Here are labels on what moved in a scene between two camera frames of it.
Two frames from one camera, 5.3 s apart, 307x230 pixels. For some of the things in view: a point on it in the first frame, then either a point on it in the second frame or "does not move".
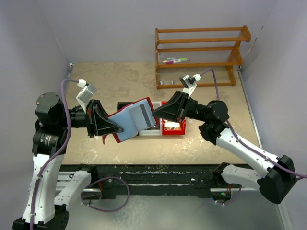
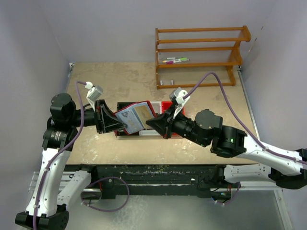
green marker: [183, 58] does not move
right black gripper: [176, 109] to [164, 123]
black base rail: [184, 180] does not move
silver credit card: [142, 116] to [133, 124]
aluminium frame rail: [64, 180] does not move
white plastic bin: [156, 130] does not move
